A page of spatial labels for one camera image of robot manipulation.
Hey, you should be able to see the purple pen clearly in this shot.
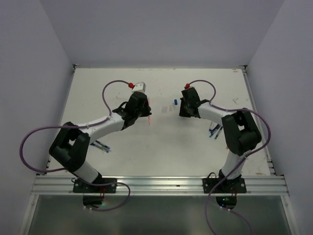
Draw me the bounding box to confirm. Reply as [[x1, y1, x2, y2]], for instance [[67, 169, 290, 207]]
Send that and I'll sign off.
[[210, 124, 220, 136]]

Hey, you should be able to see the dark blue pen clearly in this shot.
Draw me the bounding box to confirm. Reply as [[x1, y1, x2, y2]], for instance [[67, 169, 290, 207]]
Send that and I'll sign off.
[[90, 141, 111, 150]]

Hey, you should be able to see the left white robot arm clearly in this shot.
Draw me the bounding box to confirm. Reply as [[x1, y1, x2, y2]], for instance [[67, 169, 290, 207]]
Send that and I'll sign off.
[[49, 92, 151, 192]]

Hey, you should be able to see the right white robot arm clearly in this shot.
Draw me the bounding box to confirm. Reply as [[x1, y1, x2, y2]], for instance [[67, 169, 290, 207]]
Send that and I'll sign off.
[[179, 86, 262, 192]]

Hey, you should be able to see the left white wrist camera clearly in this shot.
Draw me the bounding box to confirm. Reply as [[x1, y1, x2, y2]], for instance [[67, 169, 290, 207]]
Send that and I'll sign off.
[[132, 82, 146, 94]]

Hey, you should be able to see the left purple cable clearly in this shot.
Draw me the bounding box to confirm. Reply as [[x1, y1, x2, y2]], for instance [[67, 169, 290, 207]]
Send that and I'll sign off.
[[19, 79, 134, 212]]

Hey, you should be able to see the purple cable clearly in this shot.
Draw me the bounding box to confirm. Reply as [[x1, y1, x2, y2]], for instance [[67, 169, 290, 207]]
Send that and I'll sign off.
[[19, 79, 134, 212], [188, 79, 271, 235]]

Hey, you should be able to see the aluminium right side rail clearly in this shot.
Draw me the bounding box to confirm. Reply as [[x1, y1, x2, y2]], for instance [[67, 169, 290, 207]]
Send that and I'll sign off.
[[238, 65, 276, 177]]

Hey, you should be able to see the aluminium rail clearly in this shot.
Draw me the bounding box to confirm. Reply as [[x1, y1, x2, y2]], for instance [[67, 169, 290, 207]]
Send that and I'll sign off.
[[238, 65, 276, 177], [31, 175, 289, 196]]

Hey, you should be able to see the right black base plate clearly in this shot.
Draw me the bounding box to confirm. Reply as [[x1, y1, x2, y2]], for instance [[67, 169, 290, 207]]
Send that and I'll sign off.
[[202, 178, 247, 194]]

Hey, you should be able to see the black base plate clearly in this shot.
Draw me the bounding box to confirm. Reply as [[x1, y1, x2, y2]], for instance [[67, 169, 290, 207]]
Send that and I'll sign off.
[[72, 177, 117, 193], [202, 178, 247, 194]]

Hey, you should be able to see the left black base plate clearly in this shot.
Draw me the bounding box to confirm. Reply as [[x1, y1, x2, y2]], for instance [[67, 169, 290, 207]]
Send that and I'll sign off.
[[72, 177, 117, 193]]

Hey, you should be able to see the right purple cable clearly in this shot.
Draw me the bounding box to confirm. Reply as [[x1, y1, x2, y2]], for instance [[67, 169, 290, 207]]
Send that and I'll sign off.
[[188, 79, 271, 235]]

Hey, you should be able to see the aluminium front rail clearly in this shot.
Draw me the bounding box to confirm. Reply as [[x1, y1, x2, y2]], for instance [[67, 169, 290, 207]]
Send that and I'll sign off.
[[31, 175, 289, 196]]

